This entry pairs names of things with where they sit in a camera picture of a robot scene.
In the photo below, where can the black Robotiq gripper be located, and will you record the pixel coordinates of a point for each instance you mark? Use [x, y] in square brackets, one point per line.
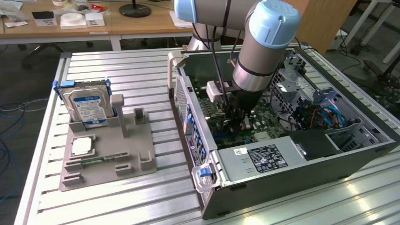
[245, 103]

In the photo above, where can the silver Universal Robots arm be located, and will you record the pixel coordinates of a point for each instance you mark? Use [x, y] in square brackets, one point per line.
[265, 47]

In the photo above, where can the green motherboard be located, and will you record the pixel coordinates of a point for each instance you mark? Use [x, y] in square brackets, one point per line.
[268, 124]

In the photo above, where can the grey power supply unit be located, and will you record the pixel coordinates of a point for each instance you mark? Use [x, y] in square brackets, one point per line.
[246, 161]

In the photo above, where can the open black PC case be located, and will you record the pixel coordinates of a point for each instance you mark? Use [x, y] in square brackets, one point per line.
[281, 164]

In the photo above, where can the blue case latch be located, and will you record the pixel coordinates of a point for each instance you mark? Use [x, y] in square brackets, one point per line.
[204, 173]

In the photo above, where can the metal disk bay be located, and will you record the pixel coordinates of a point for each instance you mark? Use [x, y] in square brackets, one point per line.
[349, 136]

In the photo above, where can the white paper stack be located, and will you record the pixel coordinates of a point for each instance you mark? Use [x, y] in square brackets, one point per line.
[178, 23]

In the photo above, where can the wooden cabinet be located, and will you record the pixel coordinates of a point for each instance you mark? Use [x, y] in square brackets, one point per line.
[321, 21]

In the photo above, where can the grey plastic parts rack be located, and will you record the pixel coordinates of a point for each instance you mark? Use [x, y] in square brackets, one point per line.
[118, 145]

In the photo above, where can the wooden desk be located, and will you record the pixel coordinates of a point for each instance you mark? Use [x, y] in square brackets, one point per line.
[140, 25]

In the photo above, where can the hard disk with blue carrier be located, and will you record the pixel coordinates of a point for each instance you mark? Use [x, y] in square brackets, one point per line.
[88, 105]

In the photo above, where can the black round lamp base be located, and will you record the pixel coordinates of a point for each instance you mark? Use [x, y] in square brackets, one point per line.
[134, 10]

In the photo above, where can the green RAM stick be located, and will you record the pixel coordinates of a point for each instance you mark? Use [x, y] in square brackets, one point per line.
[96, 159]

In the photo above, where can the silver CPU chip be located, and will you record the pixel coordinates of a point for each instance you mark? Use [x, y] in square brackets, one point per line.
[81, 145]

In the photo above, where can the small plain white box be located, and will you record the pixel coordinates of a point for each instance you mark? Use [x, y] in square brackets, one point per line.
[93, 20]

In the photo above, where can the red packet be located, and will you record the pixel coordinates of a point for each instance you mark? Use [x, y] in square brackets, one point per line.
[96, 7]

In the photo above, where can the white box with round tape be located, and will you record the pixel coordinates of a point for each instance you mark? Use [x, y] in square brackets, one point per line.
[73, 21]

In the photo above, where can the white tape roll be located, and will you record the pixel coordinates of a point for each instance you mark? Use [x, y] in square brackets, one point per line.
[58, 2]

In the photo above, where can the white box with black lid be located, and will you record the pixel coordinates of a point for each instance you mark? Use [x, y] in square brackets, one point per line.
[45, 18]

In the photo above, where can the white paper tag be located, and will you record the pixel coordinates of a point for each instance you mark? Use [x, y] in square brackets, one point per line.
[14, 24]

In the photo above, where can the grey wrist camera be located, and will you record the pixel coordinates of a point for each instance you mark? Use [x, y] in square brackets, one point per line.
[214, 91]

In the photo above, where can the white metal table frame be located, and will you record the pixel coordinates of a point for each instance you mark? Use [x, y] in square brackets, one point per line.
[368, 21]

